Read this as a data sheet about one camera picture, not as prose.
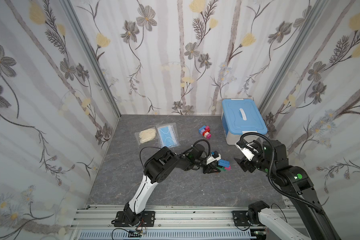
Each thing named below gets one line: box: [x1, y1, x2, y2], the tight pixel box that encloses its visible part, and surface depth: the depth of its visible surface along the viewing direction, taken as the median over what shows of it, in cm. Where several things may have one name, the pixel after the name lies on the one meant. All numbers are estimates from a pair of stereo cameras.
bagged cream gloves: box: [134, 126, 160, 146], surface depth 107 cm
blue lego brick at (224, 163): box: [218, 159, 230, 168], surface depth 86 cm
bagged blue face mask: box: [155, 122, 181, 149], surface depth 110 cm
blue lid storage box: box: [221, 98, 268, 145], surface depth 98 cm
